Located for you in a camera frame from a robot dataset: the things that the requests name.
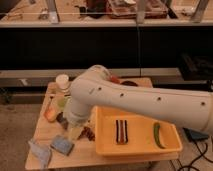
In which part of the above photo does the green chili pepper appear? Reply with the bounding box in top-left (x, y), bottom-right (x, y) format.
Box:
top-left (153, 122), bottom-right (165, 149)

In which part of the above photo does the dark grape bunch toy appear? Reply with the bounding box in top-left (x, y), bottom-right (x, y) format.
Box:
top-left (82, 127), bottom-right (95, 141)

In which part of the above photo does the black foot pedal box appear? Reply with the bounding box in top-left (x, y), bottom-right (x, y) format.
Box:
top-left (184, 128), bottom-right (209, 142)

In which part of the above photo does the grey blue crumpled cloth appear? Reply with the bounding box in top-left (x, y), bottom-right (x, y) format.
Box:
top-left (28, 139), bottom-right (52, 169)

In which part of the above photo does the white cup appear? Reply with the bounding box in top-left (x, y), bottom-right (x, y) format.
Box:
top-left (55, 74), bottom-right (70, 92)

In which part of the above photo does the orange fruit slice toy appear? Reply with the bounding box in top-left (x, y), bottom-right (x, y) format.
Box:
top-left (44, 108), bottom-right (58, 122)

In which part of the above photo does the blue sponge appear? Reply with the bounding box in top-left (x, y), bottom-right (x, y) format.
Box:
top-left (50, 135), bottom-right (74, 156)

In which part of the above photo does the yellow plastic tray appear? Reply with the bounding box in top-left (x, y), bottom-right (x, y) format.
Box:
top-left (94, 107), bottom-right (182, 156)

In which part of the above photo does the light green cup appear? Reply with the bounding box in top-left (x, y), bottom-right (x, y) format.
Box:
top-left (57, 97), bottom-right (68, 109)

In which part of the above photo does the orange bowl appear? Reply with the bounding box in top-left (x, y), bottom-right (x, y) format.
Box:
top-left (110, 75), bottom-right (120, 84)

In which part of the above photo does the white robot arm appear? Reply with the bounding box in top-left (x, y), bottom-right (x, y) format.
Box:
top-left (64, 65), bottom-right (213, 135)

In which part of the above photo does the dark brown bowl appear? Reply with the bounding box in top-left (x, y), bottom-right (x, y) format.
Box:
top-left (121, 81), bottom-right (138, 87)

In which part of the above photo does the dark green cup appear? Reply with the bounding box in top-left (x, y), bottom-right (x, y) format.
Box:
top-left (56, 113), bottom-right (68, 129)

